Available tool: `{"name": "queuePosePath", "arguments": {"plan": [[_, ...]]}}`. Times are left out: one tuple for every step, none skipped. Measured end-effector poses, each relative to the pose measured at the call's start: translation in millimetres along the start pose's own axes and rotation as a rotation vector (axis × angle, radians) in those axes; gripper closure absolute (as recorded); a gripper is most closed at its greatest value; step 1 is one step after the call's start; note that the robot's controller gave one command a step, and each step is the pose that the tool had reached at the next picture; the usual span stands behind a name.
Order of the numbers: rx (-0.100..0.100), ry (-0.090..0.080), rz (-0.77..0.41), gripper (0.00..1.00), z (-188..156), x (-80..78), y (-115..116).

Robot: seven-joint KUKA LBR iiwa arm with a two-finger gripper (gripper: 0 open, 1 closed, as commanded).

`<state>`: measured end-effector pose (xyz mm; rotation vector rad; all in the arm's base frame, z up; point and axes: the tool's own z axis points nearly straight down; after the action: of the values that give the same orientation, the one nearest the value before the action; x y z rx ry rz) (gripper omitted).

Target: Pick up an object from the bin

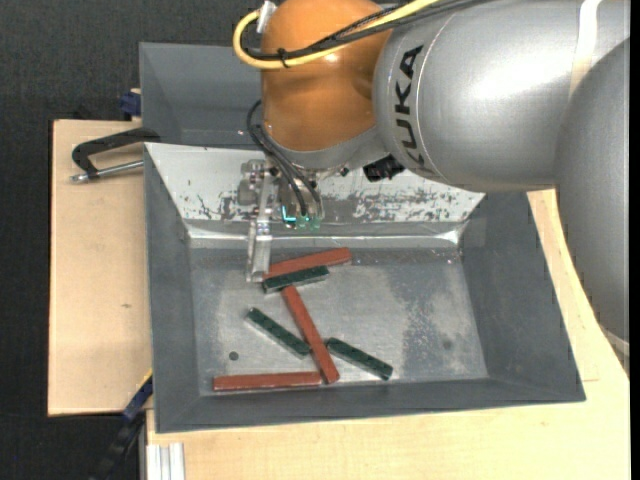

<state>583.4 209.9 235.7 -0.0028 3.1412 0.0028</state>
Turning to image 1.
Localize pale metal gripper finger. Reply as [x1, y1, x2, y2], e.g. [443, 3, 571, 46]
[257, 219, 275, 280]
[245, 220, 262, 284]

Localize dark green flat block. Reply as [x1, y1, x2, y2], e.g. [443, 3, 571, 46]
[324, 336, 395, 382]
[244, 306, 314, 360]
[261, 265, 331, 295]

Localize red-brown flat block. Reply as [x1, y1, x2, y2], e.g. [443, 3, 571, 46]
[279, 285, 342, 386]
[266, 246, 354, 280]
[212, 370, 324, 394]

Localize pale wood flat board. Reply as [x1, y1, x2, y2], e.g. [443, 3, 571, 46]
[47, 118, 154, 417]

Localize grey metal bin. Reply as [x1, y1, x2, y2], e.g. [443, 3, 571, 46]
[137, 41, 587, 434]

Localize black cylinder on white bracket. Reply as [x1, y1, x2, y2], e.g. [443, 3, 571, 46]
[361, 154, 407, 184]

